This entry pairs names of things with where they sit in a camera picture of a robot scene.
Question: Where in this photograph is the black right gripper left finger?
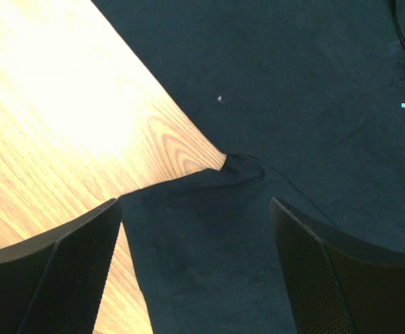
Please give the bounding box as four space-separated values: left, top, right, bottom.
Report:
0 199 122 333

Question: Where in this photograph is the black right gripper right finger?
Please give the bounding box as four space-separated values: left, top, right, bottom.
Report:
270 198 405 333

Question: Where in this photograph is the black t shirt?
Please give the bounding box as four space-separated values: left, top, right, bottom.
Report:
96 1 405 333

